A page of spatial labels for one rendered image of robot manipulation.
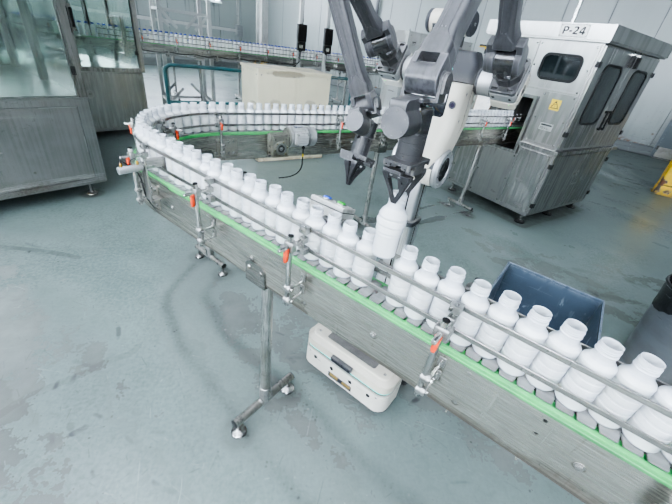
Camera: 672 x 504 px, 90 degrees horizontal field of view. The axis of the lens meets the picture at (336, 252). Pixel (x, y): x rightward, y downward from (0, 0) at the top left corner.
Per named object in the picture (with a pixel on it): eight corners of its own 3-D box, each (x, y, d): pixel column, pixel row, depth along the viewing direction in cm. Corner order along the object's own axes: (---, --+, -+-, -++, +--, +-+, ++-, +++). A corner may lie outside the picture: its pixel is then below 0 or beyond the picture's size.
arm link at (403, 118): (455, 71, 63) (413, 66, 67) (430, 69, 55) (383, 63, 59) (438, 137, 69) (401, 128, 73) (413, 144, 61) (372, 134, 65)
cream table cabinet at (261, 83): (304, 146, 576) (310, 68, 514) (323, 157, 534) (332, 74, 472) (241, 149, 518) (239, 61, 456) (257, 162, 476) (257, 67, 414)
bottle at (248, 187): (244, 215, 121) (243, 170, 112) (261, 217, 121) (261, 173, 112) (239, 222, 116) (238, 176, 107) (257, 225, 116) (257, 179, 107)
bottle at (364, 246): (374, 281, 96) (386, 230, 88) (364, 290, 92) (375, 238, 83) (356, 272, 99) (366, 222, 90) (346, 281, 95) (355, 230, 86)
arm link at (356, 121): (381, 97, 105) (355, 104, 109) (366, 84, 94) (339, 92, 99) (383, 136, 105) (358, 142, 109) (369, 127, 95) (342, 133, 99)
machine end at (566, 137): (502, 177, 565) (558, 37, 461) (583, 209, 478) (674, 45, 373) (439, 187, 482) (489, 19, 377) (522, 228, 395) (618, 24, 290)
